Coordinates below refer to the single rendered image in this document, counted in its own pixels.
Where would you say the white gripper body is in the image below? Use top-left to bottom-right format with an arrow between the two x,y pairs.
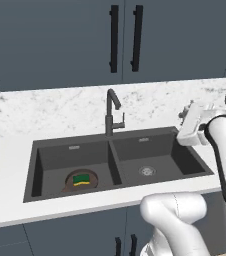
176,101 -> 207,148

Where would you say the dark grey double sink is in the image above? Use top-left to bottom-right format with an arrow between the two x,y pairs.
22,125 -> 215,204

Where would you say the green and yellow sponge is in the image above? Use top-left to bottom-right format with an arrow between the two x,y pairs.
72,173 -> 91,187

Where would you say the dark grey tap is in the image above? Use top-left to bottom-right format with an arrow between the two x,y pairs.
104,88 -> 126,138

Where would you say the grey base cupboard door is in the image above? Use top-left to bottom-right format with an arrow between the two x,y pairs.
124,203 -> 156,256
22,206 -> 129,256
0,224 -> 32,256

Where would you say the grey wall cupboard door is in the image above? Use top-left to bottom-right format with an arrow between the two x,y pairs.
0,0 -> 125,93
122,0 -> 226,85

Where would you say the black wall cupboard handle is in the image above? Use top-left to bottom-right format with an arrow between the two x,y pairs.
130,4 -> 144,73
108,4 -> 120,74

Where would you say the black base cupboard handle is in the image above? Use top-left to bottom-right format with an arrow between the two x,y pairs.
114,236 -> 122,256
129,233 -> 138,256

